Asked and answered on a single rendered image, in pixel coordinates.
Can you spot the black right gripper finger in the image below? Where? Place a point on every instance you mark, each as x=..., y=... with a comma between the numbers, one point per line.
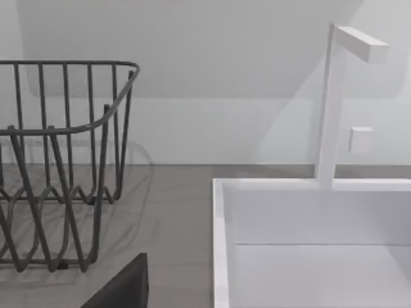
x=128, y=285

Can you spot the white sink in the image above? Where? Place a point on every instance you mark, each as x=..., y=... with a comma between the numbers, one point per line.
x=308, y=244

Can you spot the tall white tap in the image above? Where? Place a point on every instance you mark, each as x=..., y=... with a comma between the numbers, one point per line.
x=332, y=106

